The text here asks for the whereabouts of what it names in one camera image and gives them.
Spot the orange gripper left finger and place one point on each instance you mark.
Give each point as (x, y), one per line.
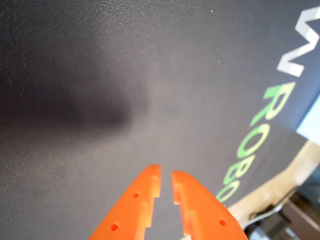
(130, 210)

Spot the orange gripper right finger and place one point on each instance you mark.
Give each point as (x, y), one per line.
(205, 215)

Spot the dark brown furniture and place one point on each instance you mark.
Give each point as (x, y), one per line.
(302, 212)

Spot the dark mat WOWROBO print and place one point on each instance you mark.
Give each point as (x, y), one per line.
(150, 62)

